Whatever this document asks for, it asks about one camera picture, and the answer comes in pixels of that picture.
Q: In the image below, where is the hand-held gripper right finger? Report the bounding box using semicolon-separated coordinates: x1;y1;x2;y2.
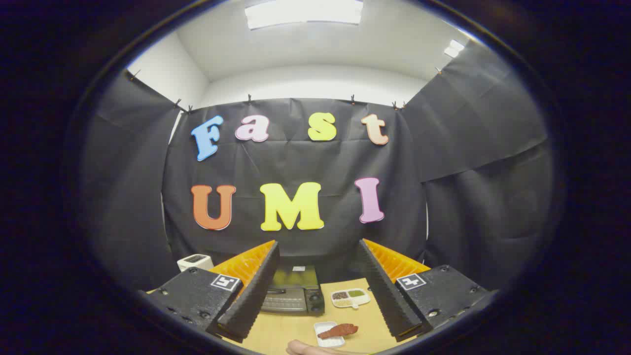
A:
357;239;496;343

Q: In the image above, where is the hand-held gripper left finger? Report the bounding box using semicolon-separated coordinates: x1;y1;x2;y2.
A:
140;240;280;344

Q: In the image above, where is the black toaster oven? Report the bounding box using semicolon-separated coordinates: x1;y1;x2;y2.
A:
260;265;326;316

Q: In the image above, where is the brown fried meat piece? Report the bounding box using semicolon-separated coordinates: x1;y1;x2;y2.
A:
317;323;359;340

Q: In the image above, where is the white bread toaster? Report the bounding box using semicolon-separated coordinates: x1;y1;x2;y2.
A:
177;254;214;273

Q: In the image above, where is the white divided spice dish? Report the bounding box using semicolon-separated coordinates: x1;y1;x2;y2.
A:
330;288;371;310

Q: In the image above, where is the small white rectangular tray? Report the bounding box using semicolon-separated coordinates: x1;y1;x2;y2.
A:
314;321;346;349

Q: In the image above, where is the large ceiling light panel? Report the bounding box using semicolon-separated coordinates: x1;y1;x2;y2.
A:
245;0;364;30

